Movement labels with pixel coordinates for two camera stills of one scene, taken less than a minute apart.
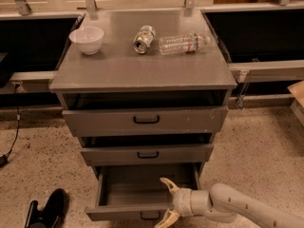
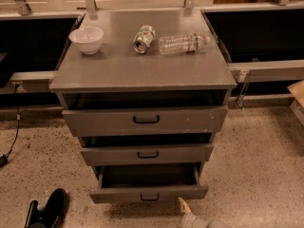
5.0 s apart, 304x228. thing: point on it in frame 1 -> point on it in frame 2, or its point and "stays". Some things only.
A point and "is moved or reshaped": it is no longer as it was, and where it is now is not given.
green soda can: (142, 40) stays
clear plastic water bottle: (185, 43) stays
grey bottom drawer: (134, 192) is moved or reshaped
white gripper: (181, 201) -> (191, 220)
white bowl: (88, 39) stays
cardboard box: (296, 91) stays
